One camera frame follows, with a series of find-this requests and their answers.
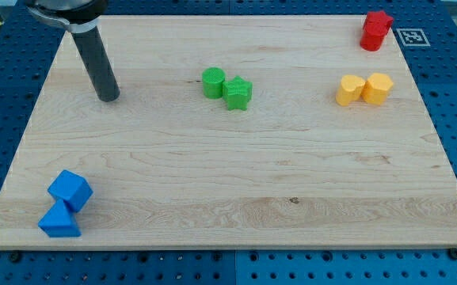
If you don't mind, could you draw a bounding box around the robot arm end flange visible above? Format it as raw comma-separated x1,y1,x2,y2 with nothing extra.
24,0,109,33

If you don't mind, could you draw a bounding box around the wooden board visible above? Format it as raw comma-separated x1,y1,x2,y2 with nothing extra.
0,15,457,251

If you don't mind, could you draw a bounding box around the green star block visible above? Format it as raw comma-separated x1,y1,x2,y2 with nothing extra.
223,76,253,110

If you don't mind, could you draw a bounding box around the green cylinder block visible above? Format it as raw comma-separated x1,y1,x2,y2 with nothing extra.
202,67,226,99

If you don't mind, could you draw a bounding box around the yellow heart block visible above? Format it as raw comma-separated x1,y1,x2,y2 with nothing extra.
335,74,366,106

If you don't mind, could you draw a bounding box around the yellow hexagon block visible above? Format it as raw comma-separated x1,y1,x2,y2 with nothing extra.
361,73,394,105

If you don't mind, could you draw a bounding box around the blue cube block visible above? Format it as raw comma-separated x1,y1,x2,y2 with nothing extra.
48,169,93,213

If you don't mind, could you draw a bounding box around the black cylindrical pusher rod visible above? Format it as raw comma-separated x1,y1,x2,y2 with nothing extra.
72,27,120,102

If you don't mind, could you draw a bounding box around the red cylinder block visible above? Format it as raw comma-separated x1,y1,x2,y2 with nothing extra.
360,32,385,51

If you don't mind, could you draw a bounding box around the blue triangle block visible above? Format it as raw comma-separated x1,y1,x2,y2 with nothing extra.
38,199,81,238

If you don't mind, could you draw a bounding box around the red star block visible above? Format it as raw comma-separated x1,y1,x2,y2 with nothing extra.
363,10,394,37

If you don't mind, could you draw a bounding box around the white fiducial marker tag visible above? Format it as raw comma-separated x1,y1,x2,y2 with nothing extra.
397,28,430,47

